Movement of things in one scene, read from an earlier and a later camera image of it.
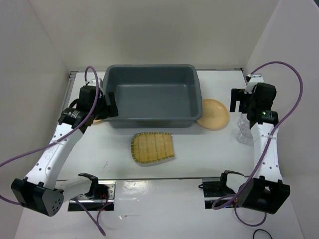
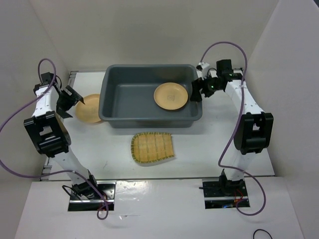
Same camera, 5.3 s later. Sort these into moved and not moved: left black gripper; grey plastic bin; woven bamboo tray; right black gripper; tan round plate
Moved: left black gripper; tan round plate; right black gripper
Not moved: grey plastic bin; woven bamboo tray
